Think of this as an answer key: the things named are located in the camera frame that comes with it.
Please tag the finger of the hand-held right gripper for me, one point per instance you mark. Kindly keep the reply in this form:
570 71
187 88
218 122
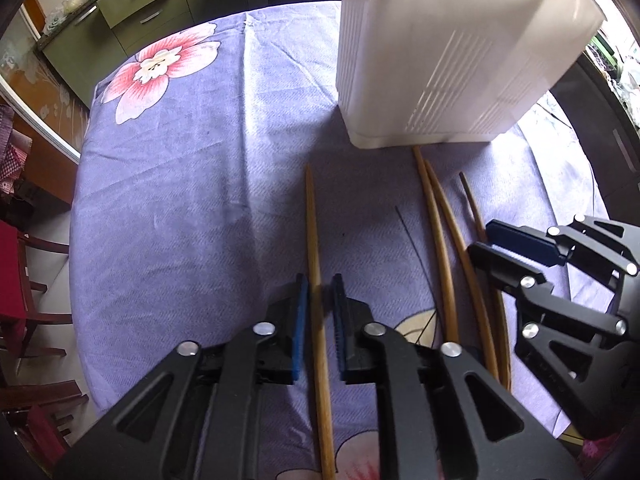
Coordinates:
520 240
500 265

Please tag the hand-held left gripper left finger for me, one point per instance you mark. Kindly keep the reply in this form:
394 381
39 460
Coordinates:
300 330

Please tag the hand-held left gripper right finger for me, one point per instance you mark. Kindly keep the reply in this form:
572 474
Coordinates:
339 330

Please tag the white plastic utensil holder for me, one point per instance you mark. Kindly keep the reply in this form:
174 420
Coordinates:
450 35

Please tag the dark base cabinets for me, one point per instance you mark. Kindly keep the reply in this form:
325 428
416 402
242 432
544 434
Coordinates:
600 125

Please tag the purple floral tablecloth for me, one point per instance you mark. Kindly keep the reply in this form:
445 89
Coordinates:
200 210

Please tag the wooden chair red cushion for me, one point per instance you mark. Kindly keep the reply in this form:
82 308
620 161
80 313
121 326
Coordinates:
50 425

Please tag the red covered wooden chair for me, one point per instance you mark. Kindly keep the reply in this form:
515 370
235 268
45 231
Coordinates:
12 280

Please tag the checkered apron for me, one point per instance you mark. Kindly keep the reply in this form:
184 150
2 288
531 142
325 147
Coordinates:
12 150

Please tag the sliding glass door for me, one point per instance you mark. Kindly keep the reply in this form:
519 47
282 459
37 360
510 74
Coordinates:
40 100

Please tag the green base cabinets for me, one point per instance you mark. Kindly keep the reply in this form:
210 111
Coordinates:
135 5

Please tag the plastic bags with food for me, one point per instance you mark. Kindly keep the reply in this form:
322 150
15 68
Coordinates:
70 7

